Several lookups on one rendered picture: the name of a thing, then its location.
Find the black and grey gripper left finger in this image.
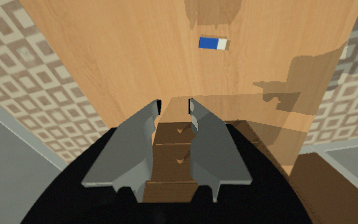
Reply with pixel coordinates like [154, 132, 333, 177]
[20, 99, 162, 224]

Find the brown wooden chest of drawers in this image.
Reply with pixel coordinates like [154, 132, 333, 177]
[142, 120, 326, 224]

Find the brown wooden drawer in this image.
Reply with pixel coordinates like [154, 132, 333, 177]
[143, 186, 199, 203]
[291, 185, 320, 224]
[147, 146, 197, 184]
[254, 144, 288, 180]
[225, 121, 259, 143]
[156, 123, 195, 146]

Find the blue and white eraser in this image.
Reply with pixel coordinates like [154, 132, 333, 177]
[198, 37, 227, 50]

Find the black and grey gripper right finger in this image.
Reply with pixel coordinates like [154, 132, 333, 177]
[188, 98, 313, 224]

